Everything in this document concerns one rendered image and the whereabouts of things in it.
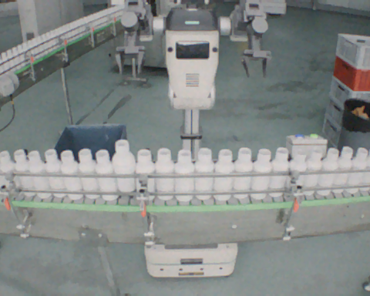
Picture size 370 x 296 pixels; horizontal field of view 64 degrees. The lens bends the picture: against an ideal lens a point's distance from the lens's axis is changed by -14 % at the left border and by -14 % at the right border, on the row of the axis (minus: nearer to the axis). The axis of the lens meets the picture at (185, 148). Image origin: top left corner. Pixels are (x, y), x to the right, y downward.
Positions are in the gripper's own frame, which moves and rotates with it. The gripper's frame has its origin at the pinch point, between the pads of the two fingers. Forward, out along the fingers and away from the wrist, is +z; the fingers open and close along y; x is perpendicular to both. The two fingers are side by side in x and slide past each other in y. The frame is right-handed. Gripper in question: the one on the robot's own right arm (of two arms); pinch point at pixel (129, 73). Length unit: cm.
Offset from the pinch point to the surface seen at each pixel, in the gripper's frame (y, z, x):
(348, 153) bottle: 73, 28, -15
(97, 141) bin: -25, 22, 45
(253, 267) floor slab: 61, 99, 87
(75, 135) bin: -35, 19, 42
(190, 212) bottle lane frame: 22, 46, -11
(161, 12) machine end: -23, -162, 301
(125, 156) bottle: 3.1, 29.3, -19.0
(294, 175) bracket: 53, 35, -17
